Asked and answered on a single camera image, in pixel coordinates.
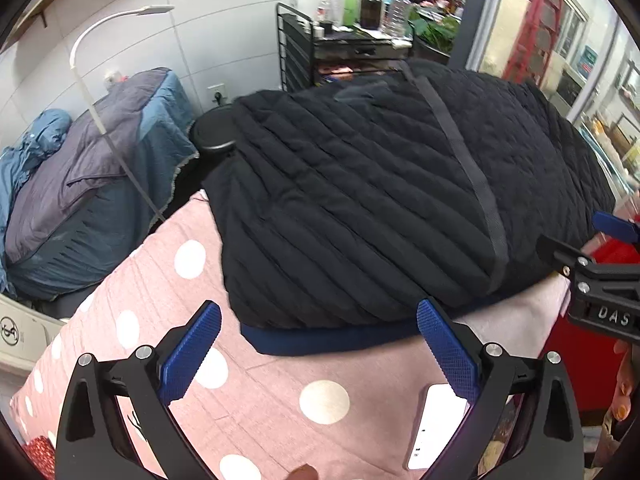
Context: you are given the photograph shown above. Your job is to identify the white wall socket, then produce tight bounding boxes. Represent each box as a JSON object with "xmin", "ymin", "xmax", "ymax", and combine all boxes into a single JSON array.
[{"xmin": 207, "ymin": 83, "xmax": 232, "ymax": 109}]

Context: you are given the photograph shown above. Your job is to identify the pink polka-dot blanket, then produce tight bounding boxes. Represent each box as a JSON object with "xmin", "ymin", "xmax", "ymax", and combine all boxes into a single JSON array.
[{"xmin": 10, "ymin": 187, "xmax": 576, "ymax": 480}]

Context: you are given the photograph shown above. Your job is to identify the dark brown bottle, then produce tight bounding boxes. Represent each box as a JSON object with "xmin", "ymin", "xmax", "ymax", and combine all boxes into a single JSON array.
[{"xmin": 358, "ymin": 0, "xmax": 384, "ymax": 31}]

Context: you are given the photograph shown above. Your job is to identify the black round stool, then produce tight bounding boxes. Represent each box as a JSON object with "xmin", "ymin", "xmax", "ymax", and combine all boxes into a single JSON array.
[{"xmin": 188, "ymin": 105, "xmax": 242, "ymax": 162}]

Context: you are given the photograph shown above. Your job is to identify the black quilted jacket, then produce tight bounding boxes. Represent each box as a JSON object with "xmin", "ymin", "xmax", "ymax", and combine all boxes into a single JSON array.
[{"xmin": 201, "ymin": 57, "xmax": 619, "ymax": 332}]

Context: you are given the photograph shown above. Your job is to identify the green leafy plants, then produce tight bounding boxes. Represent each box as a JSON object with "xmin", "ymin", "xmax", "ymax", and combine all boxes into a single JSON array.
[{"xmin": 409, "ymin": 14, "xmax": 462, "ymax": 54}]

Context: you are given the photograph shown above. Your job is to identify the navy blue cloth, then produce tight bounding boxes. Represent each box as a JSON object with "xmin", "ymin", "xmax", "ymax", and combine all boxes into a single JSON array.
[{"xmin": 240, "ymin": 320, "xmax": 427, "ymax": 357}]

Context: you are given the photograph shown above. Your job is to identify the white plastic jug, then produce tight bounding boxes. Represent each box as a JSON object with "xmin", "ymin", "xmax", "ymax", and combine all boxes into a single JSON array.
[{"xmin": 292, "ymin": 0, "xmax": 322, "ymax": 25}]

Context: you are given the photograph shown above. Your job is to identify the teal bed cover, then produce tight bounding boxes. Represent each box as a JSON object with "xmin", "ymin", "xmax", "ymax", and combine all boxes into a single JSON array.
[{"xmin": 0, "ymin": 67, "xmax": 201, "ymax": 306}]

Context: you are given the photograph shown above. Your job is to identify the person's right hand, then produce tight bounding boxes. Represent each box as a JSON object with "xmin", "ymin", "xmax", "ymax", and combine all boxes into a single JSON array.
[{"xmin": 612, "ymin": 341, "xmax": 640, "ymax": 424}]

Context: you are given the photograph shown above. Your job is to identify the clear plastic bottle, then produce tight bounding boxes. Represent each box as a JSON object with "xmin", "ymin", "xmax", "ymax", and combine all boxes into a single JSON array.
[{"xmin": 382, "ymin": 0, "xmax": 412, "ymax": 37}]

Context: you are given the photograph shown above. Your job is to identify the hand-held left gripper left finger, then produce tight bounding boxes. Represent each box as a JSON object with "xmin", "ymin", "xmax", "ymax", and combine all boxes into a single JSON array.
[{"xmin": 55, "ymin": 300, "xmax": 223, "ymax": 480}]

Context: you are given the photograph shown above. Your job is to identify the grey blanket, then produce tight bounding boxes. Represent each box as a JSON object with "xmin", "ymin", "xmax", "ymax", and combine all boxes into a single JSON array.
[{"xmin": 5, "ymin": 67, "xmax": 169, "ymax": 267}]

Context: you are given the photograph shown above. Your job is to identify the red patterned cloth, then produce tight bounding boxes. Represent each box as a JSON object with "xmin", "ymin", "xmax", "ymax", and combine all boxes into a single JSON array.
[{"xmin": 21, "ymin": 435, "xmax": 59, "ymax": 480}]

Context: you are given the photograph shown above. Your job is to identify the blue wall sign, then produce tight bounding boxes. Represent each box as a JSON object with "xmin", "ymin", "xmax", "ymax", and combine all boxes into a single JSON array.
[{"xmin": 579, "ymin": 45, "xmax": 601, "ymax": 74}]

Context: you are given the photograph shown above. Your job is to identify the red box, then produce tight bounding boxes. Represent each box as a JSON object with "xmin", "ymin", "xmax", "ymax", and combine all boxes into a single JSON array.
[{"xmin": 560, "ymin": 237, "xmax": 640, "ymax": 413}]

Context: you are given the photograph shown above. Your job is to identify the black metal rack cart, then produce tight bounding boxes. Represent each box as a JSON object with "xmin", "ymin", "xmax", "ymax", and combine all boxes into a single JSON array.
[{"xmin": 275, "ymin": 2, "xmax": 417, "ymax": 95}]

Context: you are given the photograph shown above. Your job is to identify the red metal frame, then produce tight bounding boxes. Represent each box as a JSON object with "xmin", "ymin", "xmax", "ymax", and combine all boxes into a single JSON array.
[{"xmin": 504, "ymin": 0, "xmax": 572, "ymax": 97}]

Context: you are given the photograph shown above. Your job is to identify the white floor lamp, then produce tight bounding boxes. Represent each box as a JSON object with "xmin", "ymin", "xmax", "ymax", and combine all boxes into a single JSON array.
[{"xmin": 69, "ymin": 4, "xmax": 176, "ymax": 227}]

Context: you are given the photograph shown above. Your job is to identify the light blue garment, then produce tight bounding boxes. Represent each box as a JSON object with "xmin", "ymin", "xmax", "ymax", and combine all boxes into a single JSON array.
[{"xmin": 0, "ymin": 108, "xmax": 74, "ymax": 223}]

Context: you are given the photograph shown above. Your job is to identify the white plastic device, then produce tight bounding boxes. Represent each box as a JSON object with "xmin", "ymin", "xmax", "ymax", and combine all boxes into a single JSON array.
[{"xmin": 406, "ymin": 382, "xmax": 472, "ymax": 472}]

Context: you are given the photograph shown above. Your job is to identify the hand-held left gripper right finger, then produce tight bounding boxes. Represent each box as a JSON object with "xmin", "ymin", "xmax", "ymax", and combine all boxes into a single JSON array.
[{"xmin": 416, "ymin": 299, "xmax": 585, "ymax": 480}]

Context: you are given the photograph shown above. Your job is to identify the wooden wall shelf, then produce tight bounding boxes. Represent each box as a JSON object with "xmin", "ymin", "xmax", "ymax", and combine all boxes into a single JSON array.
[{"xmin": 0, "ymin": 0, "xmax": 107, "ymax": 52}]

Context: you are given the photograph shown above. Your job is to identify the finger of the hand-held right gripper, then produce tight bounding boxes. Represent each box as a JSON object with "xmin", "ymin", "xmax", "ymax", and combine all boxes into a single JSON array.
[
  {"xmin": 537, "ymin": 233, "xmax": 599, "ymax": 277},
  {"xmin": 592, "ymin": 211, "xmax": 640, "ymax": 247}
]

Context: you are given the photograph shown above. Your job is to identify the white printed package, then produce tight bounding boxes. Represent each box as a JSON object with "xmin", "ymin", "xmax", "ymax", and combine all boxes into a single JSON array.
[{"xmin": 0, "ymin": 292, "xmax": 67, "ymax": 372}]

